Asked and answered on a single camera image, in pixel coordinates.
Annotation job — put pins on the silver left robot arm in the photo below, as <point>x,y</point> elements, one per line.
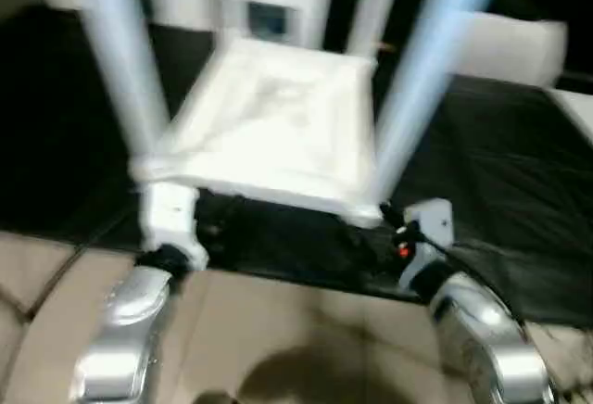
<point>125,330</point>

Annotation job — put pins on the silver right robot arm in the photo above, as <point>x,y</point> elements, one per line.
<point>486,339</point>

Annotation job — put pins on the flat white board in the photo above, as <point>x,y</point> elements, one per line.
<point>574,112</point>

